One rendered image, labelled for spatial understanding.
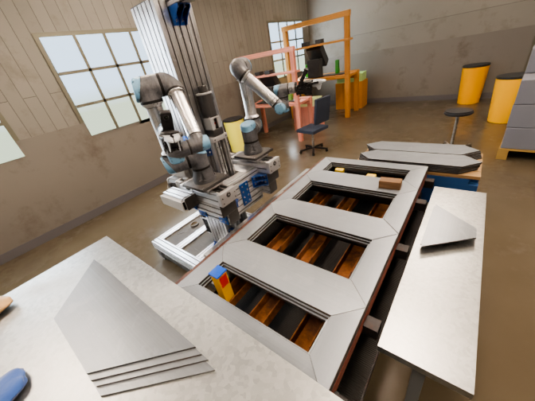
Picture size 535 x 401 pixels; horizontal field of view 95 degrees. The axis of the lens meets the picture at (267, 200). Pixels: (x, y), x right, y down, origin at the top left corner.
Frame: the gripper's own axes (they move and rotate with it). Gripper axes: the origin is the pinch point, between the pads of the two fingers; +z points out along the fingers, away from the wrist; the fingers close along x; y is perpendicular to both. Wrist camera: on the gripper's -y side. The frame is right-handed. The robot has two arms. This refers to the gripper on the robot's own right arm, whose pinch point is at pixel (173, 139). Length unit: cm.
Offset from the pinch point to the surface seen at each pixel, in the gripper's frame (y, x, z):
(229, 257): 59, -14, 3
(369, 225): 50, -81, 26
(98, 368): 43, 33, 47
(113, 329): 43, 30, 37
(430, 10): -129, -618, -347
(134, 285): 44, 25, 19
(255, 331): 60, -9, 45
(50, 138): 42, 124, -318
